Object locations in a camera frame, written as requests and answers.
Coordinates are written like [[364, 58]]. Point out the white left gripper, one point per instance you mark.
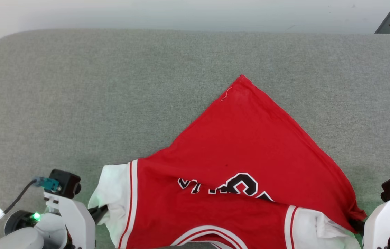
[[79, 221]]

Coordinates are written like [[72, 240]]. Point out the red and white basketball jersey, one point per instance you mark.
[[250, 145]]

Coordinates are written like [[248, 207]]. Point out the teal left camera connector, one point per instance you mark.
[[48, 184]]

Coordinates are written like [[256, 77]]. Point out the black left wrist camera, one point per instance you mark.
[[67, 183]]

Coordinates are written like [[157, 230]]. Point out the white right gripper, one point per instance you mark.
[[378, 224]]

